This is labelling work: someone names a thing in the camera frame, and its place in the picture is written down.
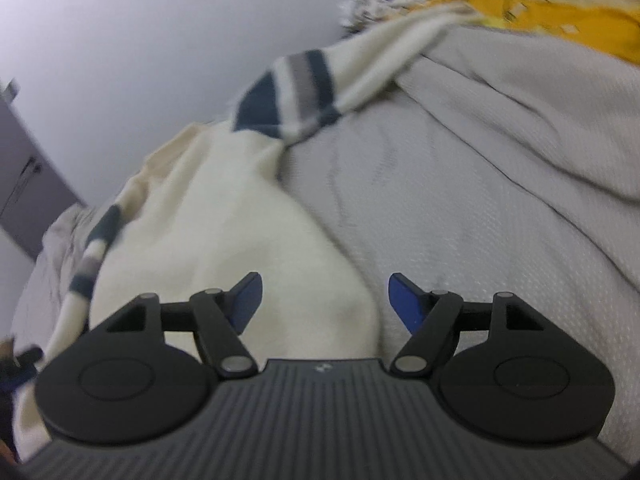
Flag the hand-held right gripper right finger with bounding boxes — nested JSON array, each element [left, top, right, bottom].
[[388, 272, 550, 379]]

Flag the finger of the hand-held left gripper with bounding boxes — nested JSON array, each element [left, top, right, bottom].
[[0, 345, 45, 393]]

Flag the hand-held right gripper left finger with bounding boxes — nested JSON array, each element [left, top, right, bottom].
[[99, 272, 264, 379]]

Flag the cream and navy sweater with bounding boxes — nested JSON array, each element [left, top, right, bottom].
[[12, 0, 483, 461]]

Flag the grey bed sheet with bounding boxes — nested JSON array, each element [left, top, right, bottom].
[[12, 85, 640, 466]]

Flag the grey door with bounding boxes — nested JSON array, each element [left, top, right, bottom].
[[0, 79, 89, 262]]

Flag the grey blanket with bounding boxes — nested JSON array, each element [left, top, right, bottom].
[[390, 4, 640, 273]]

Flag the white cloth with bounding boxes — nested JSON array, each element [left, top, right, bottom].
[[336, 0, 433, 36]]

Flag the yellow cloth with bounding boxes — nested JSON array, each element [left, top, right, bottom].
[[415, 0, 640, 67]]

